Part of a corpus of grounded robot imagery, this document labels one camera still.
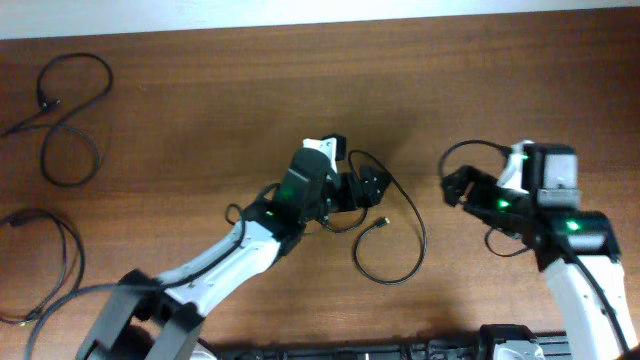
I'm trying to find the black USB cable short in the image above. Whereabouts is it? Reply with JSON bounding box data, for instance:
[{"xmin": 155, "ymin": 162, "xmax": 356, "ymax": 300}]
[{"xmin": 1, "ymin": 208, "xmax": 86, "ymax": 326}]

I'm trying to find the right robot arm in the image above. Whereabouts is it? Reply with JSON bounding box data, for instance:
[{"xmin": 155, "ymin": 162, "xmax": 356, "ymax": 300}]
[{"xmin": 438, "ymin": 140, "xmax": 639, "ymax": 359}]

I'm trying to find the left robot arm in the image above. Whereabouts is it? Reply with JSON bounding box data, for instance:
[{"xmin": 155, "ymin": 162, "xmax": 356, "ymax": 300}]
[{"xmin": 76, "ymin": 148, "xmax": 391, "ymax": 359}]

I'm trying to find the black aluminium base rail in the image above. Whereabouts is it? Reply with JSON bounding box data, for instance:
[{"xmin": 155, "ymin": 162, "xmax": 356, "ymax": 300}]
[{"xmin": 192, "ymin": 324, "xmax": 573, "ymax": 360}]

